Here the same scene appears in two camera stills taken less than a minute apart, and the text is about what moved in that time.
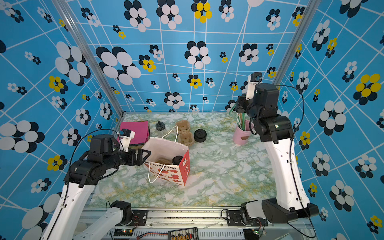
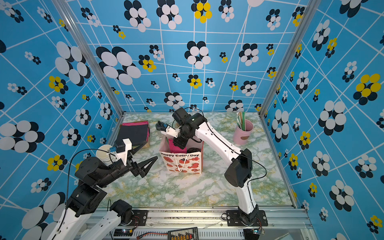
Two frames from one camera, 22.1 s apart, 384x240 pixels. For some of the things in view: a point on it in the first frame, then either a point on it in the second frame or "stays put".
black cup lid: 176,160 to 193,149
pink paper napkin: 142,134 to 173,149
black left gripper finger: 143,159 to 142,164
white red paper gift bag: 168,159 to 188,163
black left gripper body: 131,158 to 134,169
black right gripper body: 247,107 to 183,139
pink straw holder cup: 241,137 stays put
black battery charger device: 185,234 stays put
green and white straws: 241,120 stays put
